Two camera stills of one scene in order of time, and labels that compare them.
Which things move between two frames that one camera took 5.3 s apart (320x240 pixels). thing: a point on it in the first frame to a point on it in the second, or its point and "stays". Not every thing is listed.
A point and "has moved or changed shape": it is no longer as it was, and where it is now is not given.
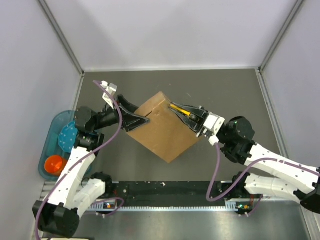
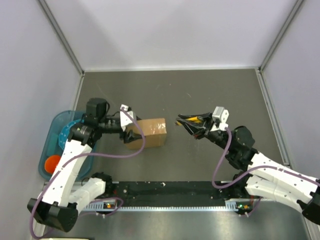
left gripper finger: [130, 121] to [132, 136]
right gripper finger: [198, 111] to [206, 116]
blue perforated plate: [67, 136] stays
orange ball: [54, 164] stays
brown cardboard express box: [166, 134] has moved or changed shape
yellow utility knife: [180, 110] has moved or changed shape
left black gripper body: [115, 116] to [123, 135]
